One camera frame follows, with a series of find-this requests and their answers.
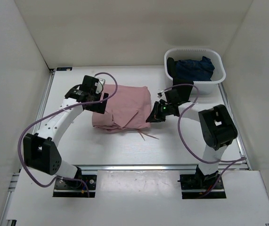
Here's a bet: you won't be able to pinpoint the black trousers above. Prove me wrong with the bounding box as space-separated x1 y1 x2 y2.
167 57 194 103

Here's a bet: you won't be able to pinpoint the blue label sticker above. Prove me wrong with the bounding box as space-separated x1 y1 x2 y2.
56 67 73 71

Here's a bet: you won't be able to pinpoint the white plastic laundry basket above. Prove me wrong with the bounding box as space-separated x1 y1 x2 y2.
164 47 226 95

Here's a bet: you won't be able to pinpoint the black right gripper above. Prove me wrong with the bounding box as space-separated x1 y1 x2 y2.
146 101 172 123

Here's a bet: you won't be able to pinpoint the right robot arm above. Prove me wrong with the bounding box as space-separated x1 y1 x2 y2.
146 84 238 188

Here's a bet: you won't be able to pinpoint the dark blue trousers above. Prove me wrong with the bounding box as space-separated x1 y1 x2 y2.
176 56 215 81

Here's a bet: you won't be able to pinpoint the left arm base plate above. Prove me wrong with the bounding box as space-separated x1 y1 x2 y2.
53 169 97 198

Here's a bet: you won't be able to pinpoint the pink trousers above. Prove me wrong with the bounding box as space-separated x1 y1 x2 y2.
92 85 155 138

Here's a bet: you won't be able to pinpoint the white front cover board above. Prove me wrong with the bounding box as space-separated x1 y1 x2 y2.
8 170 269 226

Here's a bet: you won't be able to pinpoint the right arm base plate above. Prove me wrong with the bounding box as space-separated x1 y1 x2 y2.
178 171 227 200

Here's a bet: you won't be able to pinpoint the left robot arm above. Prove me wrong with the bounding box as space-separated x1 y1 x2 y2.
23 75 109 188

